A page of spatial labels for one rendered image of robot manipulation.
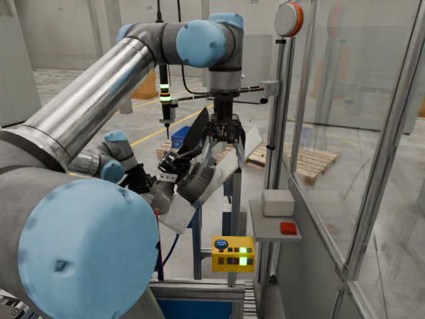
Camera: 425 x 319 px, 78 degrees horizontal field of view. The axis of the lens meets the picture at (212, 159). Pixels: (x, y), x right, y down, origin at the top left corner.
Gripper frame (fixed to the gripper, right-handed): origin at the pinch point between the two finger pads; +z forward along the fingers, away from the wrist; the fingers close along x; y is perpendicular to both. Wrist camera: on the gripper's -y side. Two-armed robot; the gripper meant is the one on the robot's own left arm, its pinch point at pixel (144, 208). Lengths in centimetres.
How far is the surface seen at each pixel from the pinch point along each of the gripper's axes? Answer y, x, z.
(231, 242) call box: 33.9, -14.3, 16.0
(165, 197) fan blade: 7.9, 6.7, 0.9
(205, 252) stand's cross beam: 6, 32, 60
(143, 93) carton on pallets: -246, 800, 32
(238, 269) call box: 34.2, -20.4, 23.6
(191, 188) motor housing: 17.1, 19.1, 6.4
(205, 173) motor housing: 24.9, 25.6, 3.5
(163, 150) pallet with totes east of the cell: -87, 306, 79
